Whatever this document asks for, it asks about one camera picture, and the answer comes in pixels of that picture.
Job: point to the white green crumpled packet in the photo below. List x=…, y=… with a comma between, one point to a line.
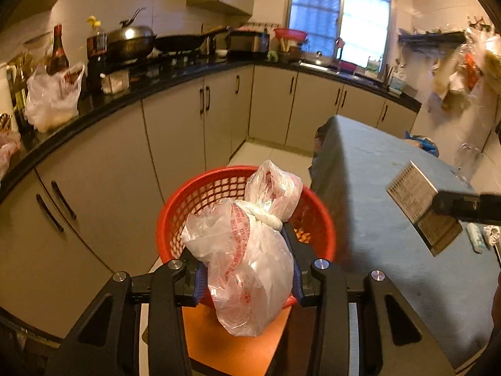
x=476, y=239

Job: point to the blue plastic bag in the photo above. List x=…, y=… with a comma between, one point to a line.
x=424, y=145

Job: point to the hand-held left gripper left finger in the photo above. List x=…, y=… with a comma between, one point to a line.
x=195, y=286

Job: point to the glass pot lid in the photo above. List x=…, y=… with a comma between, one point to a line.
x=318, y=59

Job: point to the chopstick holder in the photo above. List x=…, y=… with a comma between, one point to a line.
x=285, y=46

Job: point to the black kitchen countertop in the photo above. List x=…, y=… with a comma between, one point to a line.
x=156, y=80

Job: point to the black wok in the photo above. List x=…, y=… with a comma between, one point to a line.
x=180, y=42

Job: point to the steel wok with lid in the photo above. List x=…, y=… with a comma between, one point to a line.
x=131, y=43

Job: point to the red plastic mesh basket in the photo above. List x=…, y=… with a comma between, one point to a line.
x=219, y=184

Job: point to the clear condiment box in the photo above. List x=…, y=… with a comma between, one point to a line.
x=115, y=82

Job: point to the large beige wall cabinet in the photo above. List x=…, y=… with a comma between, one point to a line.
x=39, y=0

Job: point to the blue tablecloth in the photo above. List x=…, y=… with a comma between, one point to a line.
x=372, y=203

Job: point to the green white detergent bottle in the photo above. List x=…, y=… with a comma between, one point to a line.
x=373, y=66

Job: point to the hanging bag with orange contents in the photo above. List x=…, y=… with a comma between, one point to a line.
x=465, y=72

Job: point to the orange stool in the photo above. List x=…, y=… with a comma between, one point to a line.
x=235, y=344

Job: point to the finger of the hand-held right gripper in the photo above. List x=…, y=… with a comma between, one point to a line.
x=465, y=207

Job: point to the oil bottle yellow cap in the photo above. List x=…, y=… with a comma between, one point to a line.
x=96, y=58

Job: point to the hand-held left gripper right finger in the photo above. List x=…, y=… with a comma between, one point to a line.
x=296, y=282

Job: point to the orange tinted plastic bag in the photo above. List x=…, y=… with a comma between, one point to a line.
x=8, y=152

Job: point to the beige base cabinets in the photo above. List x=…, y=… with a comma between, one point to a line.
x=117, y=164

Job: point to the kitchen window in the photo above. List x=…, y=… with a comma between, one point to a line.
x=340, y=15

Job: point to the white red-printed plastic bag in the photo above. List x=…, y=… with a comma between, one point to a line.
x=242, y=266

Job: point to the dark sauce bottle red label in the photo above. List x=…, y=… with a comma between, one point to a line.
x=58, y=53

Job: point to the dark wall shelf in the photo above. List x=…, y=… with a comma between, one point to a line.
x=430, y=39

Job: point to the red plastic basin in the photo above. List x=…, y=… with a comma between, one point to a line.
x=291, y=34

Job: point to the white printed cardboard box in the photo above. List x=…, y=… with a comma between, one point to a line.
x=415, y=192

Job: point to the sink faucet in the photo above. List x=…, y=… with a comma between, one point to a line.
x=339, y=53

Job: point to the gas stove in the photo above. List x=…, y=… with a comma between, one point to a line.
x=176, y=60

